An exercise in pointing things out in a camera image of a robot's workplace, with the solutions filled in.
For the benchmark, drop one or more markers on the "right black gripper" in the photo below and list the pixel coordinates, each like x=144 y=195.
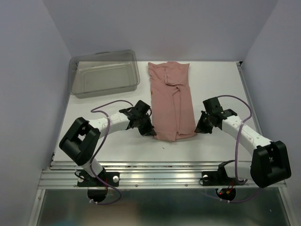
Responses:
x=200 y=127

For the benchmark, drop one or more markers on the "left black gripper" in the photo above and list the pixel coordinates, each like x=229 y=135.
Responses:
x=148 y=131

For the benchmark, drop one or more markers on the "pink t shirt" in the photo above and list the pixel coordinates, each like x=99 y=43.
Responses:
x=171 y=102

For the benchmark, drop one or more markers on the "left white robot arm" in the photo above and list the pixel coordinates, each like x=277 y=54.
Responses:
x=80 y=140

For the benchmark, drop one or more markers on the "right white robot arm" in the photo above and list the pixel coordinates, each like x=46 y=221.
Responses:
x=259 y=159

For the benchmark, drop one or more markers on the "clear plastic bin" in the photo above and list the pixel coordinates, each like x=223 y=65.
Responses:
x=103 y=73

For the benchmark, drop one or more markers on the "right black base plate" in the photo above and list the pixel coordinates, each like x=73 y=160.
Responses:
x=216 y=178

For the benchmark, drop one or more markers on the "aluminium rail frame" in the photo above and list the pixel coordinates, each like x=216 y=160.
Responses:
x=132 y=161

